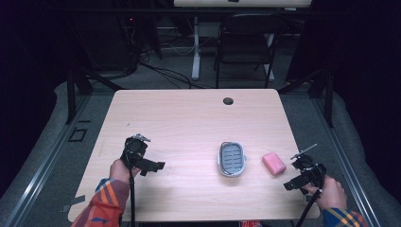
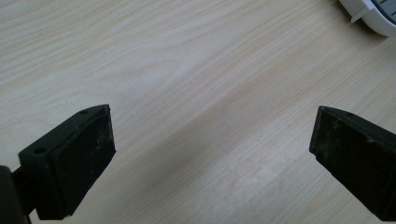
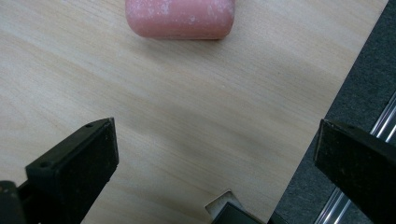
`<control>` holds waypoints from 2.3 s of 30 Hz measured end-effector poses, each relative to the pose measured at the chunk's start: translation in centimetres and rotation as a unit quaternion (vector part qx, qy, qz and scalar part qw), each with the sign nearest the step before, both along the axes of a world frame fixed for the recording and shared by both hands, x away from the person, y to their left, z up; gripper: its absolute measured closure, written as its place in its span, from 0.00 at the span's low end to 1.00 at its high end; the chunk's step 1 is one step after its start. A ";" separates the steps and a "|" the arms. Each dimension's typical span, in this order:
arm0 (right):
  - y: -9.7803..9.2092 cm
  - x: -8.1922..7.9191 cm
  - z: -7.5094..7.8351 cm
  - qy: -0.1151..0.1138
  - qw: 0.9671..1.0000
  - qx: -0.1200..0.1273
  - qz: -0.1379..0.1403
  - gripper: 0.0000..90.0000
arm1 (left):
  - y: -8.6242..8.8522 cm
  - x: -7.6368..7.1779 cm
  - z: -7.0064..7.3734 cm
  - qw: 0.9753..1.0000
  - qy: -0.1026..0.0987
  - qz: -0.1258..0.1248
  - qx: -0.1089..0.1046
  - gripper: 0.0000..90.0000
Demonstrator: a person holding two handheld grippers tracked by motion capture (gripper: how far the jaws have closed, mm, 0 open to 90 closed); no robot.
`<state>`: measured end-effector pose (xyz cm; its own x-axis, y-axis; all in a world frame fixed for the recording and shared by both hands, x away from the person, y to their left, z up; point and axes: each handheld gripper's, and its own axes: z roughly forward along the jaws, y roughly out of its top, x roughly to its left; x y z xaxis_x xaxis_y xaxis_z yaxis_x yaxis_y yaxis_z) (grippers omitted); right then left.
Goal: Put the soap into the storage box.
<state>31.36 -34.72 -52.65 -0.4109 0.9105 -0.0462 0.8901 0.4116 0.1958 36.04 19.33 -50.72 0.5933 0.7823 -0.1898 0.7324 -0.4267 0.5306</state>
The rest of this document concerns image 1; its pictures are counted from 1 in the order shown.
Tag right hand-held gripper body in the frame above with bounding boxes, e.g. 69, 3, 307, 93
289, 143, 327, 190

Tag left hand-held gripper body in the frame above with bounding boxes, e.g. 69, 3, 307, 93
120, 133, 151, 170

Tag pink soap bar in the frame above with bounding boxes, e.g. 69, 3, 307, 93
261, 151, 288, 177

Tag grey and white soap dish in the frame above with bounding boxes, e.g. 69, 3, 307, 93
217, 141, 248, 178

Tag person's left hand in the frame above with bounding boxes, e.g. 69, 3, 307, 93
109, 158, 142, 185

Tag person's right hand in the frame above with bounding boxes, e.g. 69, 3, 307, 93
304, 174, 348, 212

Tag red packet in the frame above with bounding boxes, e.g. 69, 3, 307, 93
238, 219, 263, 227

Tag grey tape strip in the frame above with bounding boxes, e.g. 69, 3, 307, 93
60, 194, 86, 213

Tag black folding chair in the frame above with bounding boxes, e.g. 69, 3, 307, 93
214, 12, 288, 90

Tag white desk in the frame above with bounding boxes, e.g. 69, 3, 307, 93
173, 0, 313, 82

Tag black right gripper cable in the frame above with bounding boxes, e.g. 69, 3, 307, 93
294, 188, 323, 227

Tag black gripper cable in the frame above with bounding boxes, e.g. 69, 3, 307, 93
294, 188, 323, 227
127, 148, 137, 227

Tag aluminium floor rail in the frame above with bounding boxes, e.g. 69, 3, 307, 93
311, 97, 384, 227
3, 94, 93, 227

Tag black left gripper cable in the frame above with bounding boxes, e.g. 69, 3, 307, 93
127, 148, 137, 227

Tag black metal frame stand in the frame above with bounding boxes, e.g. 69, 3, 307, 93
63, 62, 125, 125
277, 64, 336, 129

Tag black floor cables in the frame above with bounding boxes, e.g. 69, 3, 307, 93
126, 18, 218, 90

